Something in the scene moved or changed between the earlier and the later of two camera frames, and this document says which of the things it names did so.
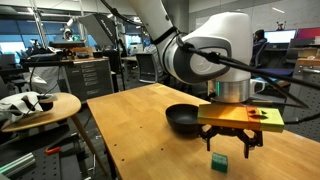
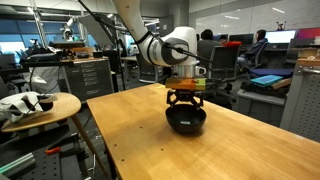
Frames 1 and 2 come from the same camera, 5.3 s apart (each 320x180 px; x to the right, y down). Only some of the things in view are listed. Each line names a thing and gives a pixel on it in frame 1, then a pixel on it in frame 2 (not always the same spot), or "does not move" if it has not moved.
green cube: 219,162 to 185,122
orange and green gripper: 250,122 to 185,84
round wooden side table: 65,106 does not move
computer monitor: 282,36 does not move
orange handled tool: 49,152 does not move
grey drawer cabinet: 89,79 does not move
